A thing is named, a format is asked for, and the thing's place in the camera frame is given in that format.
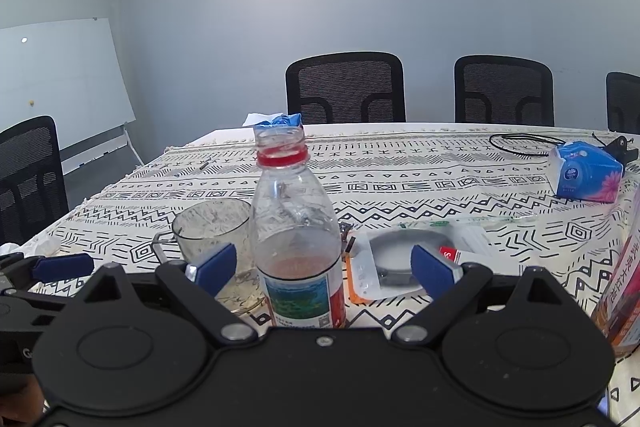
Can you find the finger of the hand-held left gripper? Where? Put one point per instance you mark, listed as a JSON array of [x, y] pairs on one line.
[[62, 267]]

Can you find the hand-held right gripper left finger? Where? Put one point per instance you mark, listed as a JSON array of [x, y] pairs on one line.
[[216, 268]]

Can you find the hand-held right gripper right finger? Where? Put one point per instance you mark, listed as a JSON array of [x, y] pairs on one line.
[[432, 274]]

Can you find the clear glass mug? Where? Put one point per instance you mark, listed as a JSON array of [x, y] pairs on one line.
[[210, 227]]

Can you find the clear plastic bottle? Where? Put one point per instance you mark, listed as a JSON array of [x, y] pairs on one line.
[[295, 227]]

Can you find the crumpled white tissue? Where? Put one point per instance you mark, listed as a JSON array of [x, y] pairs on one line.
[[47, 246]]

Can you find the white card package red label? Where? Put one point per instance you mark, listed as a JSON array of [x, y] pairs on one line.
[[472, 247]]

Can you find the clear bag with orange edge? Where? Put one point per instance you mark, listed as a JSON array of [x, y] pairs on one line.
[[380, 257]]

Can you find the patterned white tablecloth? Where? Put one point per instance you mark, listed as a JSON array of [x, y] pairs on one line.
[[400, 187]]

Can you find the black mesh office chair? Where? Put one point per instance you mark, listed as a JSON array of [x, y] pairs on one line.
[[502, 89], [345, 89], [27, 177], [624, 102]]

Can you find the blue and pink tissue pack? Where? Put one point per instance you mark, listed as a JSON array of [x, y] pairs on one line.
[[582, 172]]

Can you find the white whiteboard on stand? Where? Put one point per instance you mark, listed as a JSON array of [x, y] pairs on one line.
[[60, 77]]

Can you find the pink and orange carton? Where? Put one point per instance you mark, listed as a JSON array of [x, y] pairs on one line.
[[622, 297]]

